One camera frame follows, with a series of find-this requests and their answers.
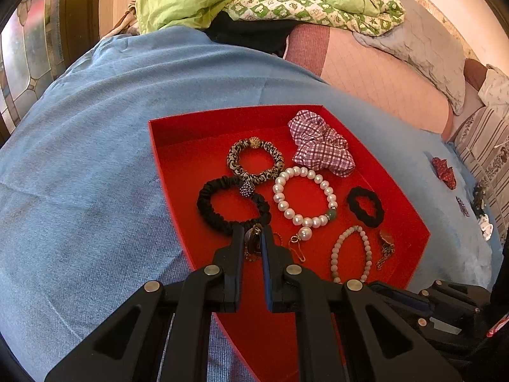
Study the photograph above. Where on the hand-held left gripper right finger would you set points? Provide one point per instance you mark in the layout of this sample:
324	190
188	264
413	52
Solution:
265	254

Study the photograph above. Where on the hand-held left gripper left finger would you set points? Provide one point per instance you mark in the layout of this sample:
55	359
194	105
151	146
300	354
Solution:
237	246

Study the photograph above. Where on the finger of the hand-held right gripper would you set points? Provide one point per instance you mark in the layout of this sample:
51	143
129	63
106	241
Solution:
397	298
449	292

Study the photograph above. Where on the gold pin clasp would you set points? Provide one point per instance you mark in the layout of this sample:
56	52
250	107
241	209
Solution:
296	242

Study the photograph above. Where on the black scrunchie with bead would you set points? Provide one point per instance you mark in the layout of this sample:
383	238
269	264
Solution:
204	203

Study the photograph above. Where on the small black scrunchie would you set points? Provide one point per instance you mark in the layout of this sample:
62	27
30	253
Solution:
352	203

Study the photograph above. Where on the red tray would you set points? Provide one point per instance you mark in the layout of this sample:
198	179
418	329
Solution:
187	147

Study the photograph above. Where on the small patterned hair clip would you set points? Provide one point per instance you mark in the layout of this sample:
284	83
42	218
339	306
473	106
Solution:
463	207

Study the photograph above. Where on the leopard print scrunchie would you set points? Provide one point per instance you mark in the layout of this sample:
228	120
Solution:
234	159

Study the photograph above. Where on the black hair claw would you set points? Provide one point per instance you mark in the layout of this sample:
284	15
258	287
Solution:
479	197

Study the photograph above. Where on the red plaid scrunchie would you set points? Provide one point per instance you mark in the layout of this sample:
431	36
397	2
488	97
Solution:
318	147

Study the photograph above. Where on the red polka dot bow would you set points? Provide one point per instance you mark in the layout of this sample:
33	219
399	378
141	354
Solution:
444	171

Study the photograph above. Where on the striped cloth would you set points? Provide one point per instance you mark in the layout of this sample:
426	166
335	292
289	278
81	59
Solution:
485	147

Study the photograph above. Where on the blue cloth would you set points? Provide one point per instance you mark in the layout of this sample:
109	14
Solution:
99	147

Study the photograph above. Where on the pink bed sheet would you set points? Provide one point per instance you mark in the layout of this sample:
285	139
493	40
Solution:
377	79

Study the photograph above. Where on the white floral cloth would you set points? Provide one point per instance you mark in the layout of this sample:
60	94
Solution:
495	87

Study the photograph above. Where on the black cloth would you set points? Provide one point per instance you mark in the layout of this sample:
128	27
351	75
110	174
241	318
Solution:
246	34

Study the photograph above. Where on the brown cushion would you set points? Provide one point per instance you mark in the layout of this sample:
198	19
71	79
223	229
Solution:
475	73

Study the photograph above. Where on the grey pillow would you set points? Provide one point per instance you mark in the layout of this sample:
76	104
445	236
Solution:
429	39

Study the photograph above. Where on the beige cloth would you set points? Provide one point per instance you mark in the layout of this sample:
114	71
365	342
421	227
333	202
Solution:
125	18

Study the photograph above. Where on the stained glass window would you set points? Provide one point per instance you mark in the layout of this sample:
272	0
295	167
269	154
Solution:
28	55

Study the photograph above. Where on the wooden window frame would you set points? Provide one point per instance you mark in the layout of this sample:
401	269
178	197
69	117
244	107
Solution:
81	16

